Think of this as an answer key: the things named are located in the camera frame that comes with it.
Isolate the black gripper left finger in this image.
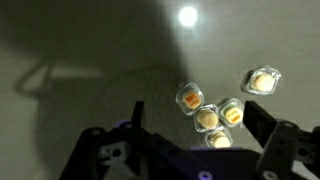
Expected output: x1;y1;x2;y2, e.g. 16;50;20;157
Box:
59;101;214;180

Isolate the clear snack packet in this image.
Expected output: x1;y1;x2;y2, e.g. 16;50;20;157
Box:
194;104;221;133
205;127;233;148
218;98;244;127
241;66;281;96
175;83;204;115

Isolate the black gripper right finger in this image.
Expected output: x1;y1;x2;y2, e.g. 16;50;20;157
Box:
243;101;320;180

